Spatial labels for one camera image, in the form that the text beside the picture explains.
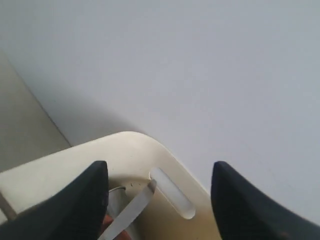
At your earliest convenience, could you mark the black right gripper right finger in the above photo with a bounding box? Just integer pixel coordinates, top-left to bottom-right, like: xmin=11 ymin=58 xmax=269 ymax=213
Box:
xmin=210 ymin=161 xmax=320 ymax=240

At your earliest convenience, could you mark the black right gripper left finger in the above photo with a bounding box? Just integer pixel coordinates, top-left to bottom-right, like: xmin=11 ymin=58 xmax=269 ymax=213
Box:
xmin=0 ymin=160 xmax=109 ymax=240

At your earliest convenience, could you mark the brown wooden plate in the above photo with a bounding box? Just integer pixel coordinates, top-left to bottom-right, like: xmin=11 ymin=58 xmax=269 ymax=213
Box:
xmin=98 ymin=214 xmax=132 ymax=240

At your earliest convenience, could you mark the silver table knife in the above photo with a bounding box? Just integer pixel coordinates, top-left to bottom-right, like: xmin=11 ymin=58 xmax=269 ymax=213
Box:
xmin=113 ymin=179 xmax=157 ymax=240

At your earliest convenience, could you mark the stainless steel cup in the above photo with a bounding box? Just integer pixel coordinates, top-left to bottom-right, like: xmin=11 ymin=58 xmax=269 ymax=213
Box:
xmin=107 ymin=186 xmax=130 ymax=219

